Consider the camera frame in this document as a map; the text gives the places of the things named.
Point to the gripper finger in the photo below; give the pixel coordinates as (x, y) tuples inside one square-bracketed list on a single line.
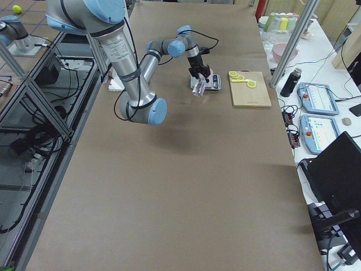
[(205, 73), (194, 72)]

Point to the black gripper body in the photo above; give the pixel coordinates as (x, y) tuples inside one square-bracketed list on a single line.
[(195, 61)]

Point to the glass sauce bottle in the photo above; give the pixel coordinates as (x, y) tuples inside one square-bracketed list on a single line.
[(199, 87)]

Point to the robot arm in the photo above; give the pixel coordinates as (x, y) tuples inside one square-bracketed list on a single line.
[(105, 22)]

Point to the silver kitchen scale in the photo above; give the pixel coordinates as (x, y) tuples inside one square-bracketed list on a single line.
[(213, 84)]

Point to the green cup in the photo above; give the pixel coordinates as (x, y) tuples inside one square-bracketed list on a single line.
[(271, 23)]

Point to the yellow cup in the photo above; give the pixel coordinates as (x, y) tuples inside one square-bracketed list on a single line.
[(283, 24)]

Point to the yellow plastic knife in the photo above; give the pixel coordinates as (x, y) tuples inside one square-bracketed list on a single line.
[(239, 80)]

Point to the wooden cutting board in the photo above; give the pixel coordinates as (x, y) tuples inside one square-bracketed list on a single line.
[(243, 96)]

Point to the pink bowl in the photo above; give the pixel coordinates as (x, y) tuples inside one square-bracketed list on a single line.
[(278, 51)]

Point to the black water bottle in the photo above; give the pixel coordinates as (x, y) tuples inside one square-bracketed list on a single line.
[(291, 82)]

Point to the black power strip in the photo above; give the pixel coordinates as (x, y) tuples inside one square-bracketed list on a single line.
[(291, 130)]

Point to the blue teach pendant far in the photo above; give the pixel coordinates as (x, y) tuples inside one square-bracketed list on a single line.
[(317, 99)]

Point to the blue teach pendant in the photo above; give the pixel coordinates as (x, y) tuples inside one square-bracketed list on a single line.
[(318, 132), (317, 99)]

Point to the blue teach pendant near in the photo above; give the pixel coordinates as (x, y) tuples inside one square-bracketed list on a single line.
[(318, 132)]

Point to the black laptop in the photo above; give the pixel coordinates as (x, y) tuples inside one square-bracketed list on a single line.
[(334, 175)]

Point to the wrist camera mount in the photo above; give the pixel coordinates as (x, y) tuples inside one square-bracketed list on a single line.
[(204, 50)]

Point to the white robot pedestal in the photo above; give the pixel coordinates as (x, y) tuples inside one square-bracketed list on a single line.
[(115, 84)]

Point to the aluminium frame post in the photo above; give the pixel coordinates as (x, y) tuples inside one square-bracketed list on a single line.
[(300, 27)]

